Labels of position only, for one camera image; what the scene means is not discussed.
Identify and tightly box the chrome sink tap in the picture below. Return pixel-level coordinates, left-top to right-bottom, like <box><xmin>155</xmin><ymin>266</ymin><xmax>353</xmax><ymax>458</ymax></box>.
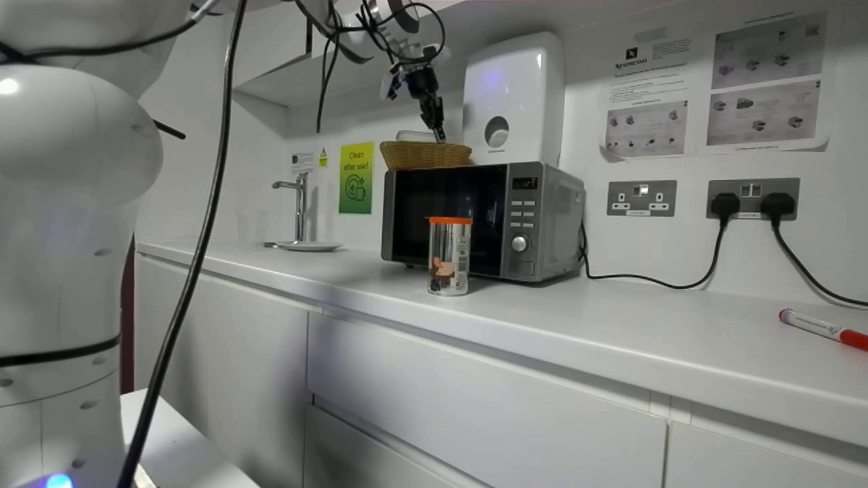
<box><xmin>271</xmin><ymin>172</ymin><xmax>338</xmax><ymax>253</ymax></box>

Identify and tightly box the red white marker pen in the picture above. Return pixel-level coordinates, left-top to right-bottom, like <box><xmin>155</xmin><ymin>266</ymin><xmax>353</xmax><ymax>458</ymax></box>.
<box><xmin>779</xmin><ymin>309</ymin><xmax>868</xmax><ymax>354</ymax></box>

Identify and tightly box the left wall socket plate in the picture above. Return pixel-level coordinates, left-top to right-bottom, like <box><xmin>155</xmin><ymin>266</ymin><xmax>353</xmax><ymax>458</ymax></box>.
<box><xmin>607</xmin><ymin>179</ymin><xmax>679</xmax><ymax>218</ymax></box>

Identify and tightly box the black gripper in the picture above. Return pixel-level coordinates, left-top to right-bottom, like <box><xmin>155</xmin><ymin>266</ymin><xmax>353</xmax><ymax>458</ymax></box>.
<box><xmin>385</xmin><ymin>50</ymin><xmax>446</xmax><ymax>142</ymax></box>

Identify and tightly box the instruction poster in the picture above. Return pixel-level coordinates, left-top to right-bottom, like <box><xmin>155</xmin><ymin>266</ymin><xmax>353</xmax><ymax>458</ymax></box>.
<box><xmin>603</xmin><ymin>38</ymin><xmax>692</xmax><ymax>164</ymax></box>
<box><xmin>706</xmin><ymin>13</ymin><xmax>828</xmax><ymax>146</ymax></box>

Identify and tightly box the right instruction poster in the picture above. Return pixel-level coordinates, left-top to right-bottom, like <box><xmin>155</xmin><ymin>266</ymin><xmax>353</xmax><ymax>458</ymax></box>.
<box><xmin>706</xmin><ymin>13</ymin><xmax>828</xmax><ymax>146</ymax></box>

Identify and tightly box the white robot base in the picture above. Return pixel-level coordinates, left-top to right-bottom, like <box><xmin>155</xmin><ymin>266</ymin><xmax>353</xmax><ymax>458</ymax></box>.
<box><xmin>0</xmin><ymin>0</ymin><xmax>220</xmax><ymax>488</ymax></box>

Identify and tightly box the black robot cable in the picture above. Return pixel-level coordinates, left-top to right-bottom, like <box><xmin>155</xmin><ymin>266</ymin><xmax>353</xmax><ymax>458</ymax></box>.
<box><xmin>0</xmin><ymin>0</ymin><xmax>451</xmax><ymax>488</ymax></box>

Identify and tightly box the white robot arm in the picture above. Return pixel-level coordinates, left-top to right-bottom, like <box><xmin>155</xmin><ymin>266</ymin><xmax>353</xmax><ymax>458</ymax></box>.
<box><xmin>290</xmin><ymin>0</ymin><xmax>447</xmax><ymax>142</ymax></box>

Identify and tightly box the white cabinet front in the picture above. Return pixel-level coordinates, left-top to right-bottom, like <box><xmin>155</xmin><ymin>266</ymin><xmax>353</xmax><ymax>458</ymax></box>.
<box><xmin>165</xmin><ymin>256</ymin><xmax>868</xmax><ymax>488</ymax></box>

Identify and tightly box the black right power cable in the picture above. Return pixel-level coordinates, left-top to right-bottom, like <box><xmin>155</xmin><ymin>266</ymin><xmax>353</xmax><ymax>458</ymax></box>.
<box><xmin>760</xmin><ymin>191</ymin><xmax>868</xmax><ymax>312</ymax></box>

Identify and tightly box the silver microwave oven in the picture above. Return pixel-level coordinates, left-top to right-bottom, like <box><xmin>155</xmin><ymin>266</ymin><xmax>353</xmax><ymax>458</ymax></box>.
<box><xmin>379</xmin><ymin>164</ymin><xmax>587</xmax><ymax>286</ymax></box>

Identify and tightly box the wall socket plate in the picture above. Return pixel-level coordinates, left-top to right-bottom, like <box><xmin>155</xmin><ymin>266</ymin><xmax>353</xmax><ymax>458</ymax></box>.
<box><xmin>607</xmin><ymin>179</ymin><xmax>679</xmax><ymax>218</ymax></box>
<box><xmin>706</xmin><ymin>176</ymin><xmax>800</xmax><ymax>219</ymax></box>

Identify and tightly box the green wall sign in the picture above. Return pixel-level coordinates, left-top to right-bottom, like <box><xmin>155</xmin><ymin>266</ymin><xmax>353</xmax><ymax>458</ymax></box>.
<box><xmin>338</xmin><ymin>142</ymin><xmax>375</xmax><ymax>215</ymax></box>

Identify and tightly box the clear jar orange lid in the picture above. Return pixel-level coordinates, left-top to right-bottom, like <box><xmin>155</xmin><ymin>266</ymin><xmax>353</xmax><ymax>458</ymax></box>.
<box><xmin>428</xmin><ymin>218</ymin><xmax>471</xmax><ymax>297</ymax></box>

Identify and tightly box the white wall dispenser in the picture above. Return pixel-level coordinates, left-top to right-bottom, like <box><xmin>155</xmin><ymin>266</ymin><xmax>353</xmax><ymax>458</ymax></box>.
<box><xmin>462</xmin><ymin>32</ymin><xmax>564</xmax><ymax>165</ymax></box>

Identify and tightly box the clear plastic tray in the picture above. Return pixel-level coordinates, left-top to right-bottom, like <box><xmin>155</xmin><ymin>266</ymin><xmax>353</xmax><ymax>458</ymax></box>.
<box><xmin>395</xmin><ymin>130</ymin><xmax>447</xmax><ymax>145</ymax></box>

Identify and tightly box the black left power cable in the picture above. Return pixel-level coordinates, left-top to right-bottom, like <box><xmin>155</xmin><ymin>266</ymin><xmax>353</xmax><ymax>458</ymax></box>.
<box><xmin>577</xmin><ymin>191</ymin><xmax>743</xmax><ymax>294</ymax></box>

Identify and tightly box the black power cable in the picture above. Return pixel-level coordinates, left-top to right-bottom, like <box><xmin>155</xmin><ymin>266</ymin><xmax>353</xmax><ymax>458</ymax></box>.
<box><xmin>577</xmin><ymin>191</ymin><xmax>743</xmax><ymax>294</ymax></box>
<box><xmin>760</xmin><ymin>191</ymin><xmax>868</xmax><ymax>312</ymax></box>

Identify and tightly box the right wall socket plate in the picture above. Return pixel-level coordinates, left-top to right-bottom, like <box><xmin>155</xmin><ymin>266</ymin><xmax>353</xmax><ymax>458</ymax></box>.
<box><xmin>706</xmin><ymin>176</ymin><xmax>800</xmax><ymax>219</ymax></box>

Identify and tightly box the woven wicker basket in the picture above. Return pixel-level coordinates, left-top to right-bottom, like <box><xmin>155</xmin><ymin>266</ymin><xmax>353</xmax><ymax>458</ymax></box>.
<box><xmin>379</xmin><ymin>142</ymin><xmax>471</xmax><ymax>172</ymax></box>

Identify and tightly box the left instruction poster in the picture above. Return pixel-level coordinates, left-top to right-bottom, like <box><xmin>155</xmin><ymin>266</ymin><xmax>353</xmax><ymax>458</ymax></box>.
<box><xmin>603</xmin><ymin>38</ymin><xmax>692</xmax><ymax>164</ymax></box>

